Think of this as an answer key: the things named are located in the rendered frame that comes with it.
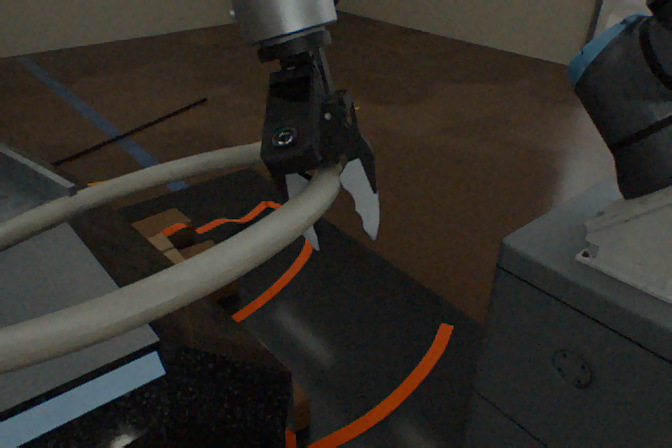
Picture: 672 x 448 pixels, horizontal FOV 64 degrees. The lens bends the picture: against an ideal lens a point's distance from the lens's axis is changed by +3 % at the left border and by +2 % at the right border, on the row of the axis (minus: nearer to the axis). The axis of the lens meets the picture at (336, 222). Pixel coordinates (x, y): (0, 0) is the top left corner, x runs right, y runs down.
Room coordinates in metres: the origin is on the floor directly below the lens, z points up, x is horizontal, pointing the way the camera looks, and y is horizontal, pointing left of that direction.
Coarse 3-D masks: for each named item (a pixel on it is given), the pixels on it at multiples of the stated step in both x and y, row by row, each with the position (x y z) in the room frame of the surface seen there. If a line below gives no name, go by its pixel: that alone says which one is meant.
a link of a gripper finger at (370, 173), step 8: (352, 128) 0.47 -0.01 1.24; (328, 136) 0.48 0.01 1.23; (352, 136) 0.47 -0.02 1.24; (360, 136) 0.47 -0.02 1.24; (352, 144) 0.47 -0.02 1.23; (360, 144) 0.47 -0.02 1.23; (368, 144) 0.47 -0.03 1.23; (352, 152) 0.47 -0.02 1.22; (360, 152) 0.47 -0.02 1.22; (368, 152) 0.47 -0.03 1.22; (360, 160) 0.47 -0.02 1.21; (368, 160) 0.46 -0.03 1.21; (368, 168) 0.46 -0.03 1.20; (368, 176) 0.46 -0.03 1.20; (376, 184) 0.46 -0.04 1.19; (376, 192) 0.46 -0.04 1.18
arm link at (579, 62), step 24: (624, 24) 0.92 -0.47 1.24; (600, 48) 0.91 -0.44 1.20; (624, 48) 0.89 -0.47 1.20; (648, 48) 0.85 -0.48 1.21; (576, 72) 0.93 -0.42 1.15; (600, 72) 0.90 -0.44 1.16; (624, 72) 0.87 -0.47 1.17; (648, 72) 0.84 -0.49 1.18; (600, 96) 0.89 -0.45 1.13; (624, 96) 0.86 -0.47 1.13; (648, 96) 0.84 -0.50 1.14; (600, 120) 0.89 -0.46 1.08; (624, 120) 0.85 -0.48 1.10; (648, 120) 0.83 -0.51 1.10
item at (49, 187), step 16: (0, 160) 0.76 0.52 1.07; (16, 160) 0.72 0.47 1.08; (0, 176) 0.75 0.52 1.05; (16, 176) 0.74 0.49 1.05; (32, 176) 0.70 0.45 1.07; (48, 176) 0.68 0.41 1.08; (0, 192) 0.70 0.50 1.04; (16, 192) 0.70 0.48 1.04; (32, 192) 0.71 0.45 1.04; (48, 192) 0.68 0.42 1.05; (64, 192) 0.66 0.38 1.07; (0, 208) 0.66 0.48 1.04; (16, 208) 0.66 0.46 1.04; (32, 208) 0.66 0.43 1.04
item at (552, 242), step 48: (528, 240) 0.86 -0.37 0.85; (576, 240) 0.86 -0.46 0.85; (528, 288) 0.80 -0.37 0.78; (576, 288) 0.73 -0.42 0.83; (624, 288) 0.71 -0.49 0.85; (528, 336) 0.78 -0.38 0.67; (576, 336) 0.72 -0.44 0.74; (624, 336) 0.66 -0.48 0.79; (480, 384) 0.84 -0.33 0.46; (528, 384) 0.76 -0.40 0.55; (576, 384) 0.70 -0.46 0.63; (624, 384) 0.64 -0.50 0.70; (480, 432) 0.82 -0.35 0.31; (528, 432) 0.74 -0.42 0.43; (576, 432) 0.67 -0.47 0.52; (624, 432) 0.62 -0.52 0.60
